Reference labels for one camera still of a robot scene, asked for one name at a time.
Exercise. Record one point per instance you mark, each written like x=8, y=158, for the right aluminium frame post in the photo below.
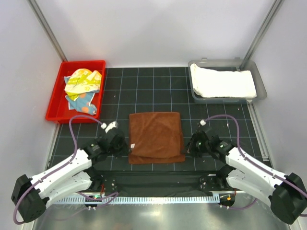
x=262, y=30

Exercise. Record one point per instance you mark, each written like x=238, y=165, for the red plastic bin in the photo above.
x=58, y=110

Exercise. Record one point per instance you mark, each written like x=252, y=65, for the left aluminium frame post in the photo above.
x=46, y=27

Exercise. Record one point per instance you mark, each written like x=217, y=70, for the black grid mat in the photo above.
x=138, y=90

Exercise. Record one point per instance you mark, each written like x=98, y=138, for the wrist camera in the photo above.
x=202, y=123
x=110, y=128

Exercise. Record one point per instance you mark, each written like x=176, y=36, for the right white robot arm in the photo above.
x=286, y=195

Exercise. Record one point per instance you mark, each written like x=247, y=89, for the brown towel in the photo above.
x=156, y=137

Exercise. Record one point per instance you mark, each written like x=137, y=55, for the clear plastic container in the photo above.
x=228, y=65

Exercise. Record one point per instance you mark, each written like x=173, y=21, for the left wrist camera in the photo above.
x=110, y=128

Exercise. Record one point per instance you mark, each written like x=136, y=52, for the aluminium frame post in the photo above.
x=262, y=30
x=46, y=27

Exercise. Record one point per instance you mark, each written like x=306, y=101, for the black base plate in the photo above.
x=164, y=183

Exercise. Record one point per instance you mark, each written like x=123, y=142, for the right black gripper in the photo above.
x=190, y=145

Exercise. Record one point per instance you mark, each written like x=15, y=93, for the colourful patterned towel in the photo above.
x=80, y=88

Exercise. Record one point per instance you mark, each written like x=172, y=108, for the slotted cable duct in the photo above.
x=78, y=199

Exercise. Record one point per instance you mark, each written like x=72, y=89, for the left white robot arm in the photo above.
x=32, y=196

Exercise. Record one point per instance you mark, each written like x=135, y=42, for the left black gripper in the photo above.
x=124, y=150

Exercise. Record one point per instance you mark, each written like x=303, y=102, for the white towel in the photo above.
x=209, y=83

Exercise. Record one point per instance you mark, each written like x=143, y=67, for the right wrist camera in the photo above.
x=202, y=123

